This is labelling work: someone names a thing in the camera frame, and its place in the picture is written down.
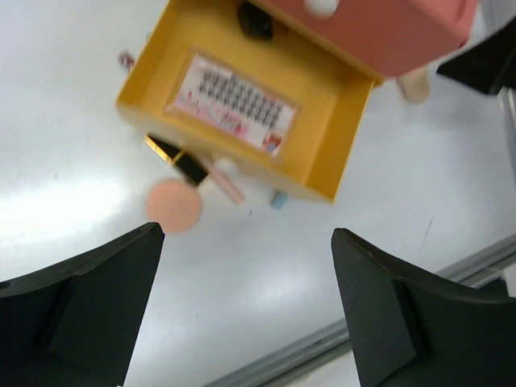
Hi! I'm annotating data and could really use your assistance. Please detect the nail sticker packet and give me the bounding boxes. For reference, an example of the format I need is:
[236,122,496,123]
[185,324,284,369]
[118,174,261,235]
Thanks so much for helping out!
[163,49,302,159]

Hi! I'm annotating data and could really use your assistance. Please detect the blue eyebrow razor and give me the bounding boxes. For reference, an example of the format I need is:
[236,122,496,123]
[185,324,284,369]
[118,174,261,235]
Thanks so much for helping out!
[270,191,289,210]

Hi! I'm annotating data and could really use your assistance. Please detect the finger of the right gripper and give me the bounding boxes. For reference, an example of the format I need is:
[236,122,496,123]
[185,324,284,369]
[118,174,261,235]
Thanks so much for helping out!
[436,19,515,96]

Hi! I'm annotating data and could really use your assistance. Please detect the yellow drawer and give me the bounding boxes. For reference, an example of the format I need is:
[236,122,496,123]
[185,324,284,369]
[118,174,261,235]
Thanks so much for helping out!
[116,1,377,202]

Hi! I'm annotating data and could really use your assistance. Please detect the aluminium rail front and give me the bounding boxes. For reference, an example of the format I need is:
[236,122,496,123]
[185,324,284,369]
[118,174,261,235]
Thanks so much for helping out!
[216,229,515,386]

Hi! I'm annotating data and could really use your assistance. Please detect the pink lip liner pencil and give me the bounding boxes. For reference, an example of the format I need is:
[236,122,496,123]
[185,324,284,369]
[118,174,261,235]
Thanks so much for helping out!
[116,48,247,206]

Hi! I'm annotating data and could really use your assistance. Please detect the beige makeup sponge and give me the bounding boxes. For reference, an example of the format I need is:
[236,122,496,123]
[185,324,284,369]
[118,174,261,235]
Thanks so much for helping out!
[397,66,431,104]

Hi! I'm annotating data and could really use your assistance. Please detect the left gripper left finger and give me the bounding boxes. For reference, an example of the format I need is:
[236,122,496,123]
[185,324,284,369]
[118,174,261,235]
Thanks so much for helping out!
[1,223,164,386]

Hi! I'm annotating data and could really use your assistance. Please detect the black gold lipstick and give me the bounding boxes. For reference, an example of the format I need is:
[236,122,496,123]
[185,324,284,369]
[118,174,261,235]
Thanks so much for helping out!
[144,135,209,187]

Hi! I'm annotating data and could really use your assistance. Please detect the round pink powder puff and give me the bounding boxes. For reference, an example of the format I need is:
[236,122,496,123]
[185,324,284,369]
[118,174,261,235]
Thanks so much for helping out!
[146,179,202,234]

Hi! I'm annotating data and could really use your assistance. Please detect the black brown makeup brush head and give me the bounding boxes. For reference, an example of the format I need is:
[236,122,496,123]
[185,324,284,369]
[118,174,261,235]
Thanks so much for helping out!
[237,1,273,40]

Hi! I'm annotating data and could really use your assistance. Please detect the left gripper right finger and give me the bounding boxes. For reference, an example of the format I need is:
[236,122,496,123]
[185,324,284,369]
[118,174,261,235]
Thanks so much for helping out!
[331,228,515,386]

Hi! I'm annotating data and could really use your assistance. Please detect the red top drawer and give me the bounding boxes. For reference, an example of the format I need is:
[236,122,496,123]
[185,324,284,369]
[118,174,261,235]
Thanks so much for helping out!
[255,0,477,78]

